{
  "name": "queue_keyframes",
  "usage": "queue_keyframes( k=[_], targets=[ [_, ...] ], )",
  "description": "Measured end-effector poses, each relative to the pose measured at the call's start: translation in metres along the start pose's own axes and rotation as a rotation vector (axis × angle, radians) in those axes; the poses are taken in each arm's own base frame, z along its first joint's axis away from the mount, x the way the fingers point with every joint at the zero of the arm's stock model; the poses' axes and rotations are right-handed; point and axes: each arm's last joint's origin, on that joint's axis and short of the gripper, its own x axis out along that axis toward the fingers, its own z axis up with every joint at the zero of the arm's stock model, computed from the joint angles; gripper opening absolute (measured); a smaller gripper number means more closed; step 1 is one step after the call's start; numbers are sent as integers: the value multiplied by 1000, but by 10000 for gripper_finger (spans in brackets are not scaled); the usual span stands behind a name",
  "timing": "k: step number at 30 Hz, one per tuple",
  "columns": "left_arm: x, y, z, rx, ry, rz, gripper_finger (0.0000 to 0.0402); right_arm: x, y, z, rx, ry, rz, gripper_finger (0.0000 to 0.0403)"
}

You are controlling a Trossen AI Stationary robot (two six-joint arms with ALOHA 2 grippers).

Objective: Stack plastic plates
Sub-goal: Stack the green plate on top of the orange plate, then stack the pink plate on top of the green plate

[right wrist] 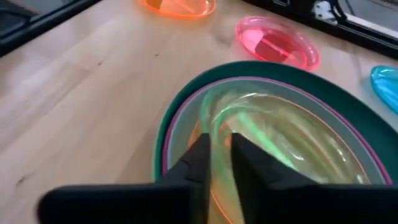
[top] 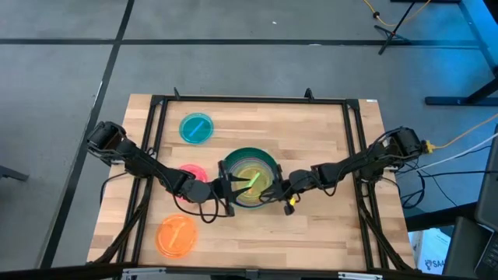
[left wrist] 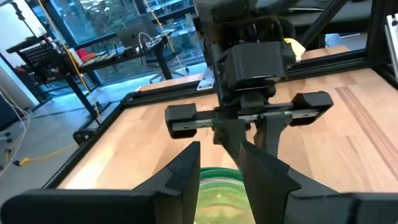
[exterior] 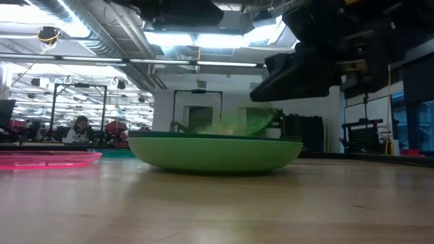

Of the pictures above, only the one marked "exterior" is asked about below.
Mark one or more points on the red equipment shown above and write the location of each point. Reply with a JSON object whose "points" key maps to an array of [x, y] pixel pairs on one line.
{"points": [[116, 130]]}

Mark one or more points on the red box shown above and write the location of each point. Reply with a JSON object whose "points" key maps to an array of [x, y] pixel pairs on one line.
{"points": [[412, 152]]}

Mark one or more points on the pink transparent plastic plate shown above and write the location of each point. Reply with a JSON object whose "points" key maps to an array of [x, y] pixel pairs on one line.
{"points": [[44, 159]]}

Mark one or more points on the white bottle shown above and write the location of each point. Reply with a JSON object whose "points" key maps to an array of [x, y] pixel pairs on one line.
{"points": [[394, 147]]}

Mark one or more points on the long ceiling light bar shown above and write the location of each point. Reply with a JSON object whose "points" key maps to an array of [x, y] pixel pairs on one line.
{"points": [[135, 61]]}

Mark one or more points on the black monitor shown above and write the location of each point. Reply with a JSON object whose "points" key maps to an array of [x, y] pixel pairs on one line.
{"points": [[6, 113]]}

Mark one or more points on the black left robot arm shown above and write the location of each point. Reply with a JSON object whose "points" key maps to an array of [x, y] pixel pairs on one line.
{"points": [[169, 11]]}

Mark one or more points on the black cabinet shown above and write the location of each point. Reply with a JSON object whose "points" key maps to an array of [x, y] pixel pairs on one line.
{"points": [[303, 133]]}

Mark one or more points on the person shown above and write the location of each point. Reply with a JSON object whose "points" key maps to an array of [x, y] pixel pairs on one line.
{"points": [[78, 130]]}

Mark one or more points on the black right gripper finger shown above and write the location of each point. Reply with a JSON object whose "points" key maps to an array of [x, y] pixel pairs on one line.
{"points": [[291, 86], [281, 62]]}

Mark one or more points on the green bowl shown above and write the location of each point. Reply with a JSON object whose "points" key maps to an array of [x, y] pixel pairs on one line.
{"points": [[213, 154]]}

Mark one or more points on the black table edge rail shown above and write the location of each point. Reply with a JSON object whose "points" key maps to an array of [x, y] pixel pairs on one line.
{"points": [[373, 158]]}

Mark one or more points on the black equipment rig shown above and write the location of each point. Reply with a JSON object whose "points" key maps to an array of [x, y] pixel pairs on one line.
{"points": [[364, 133]]}

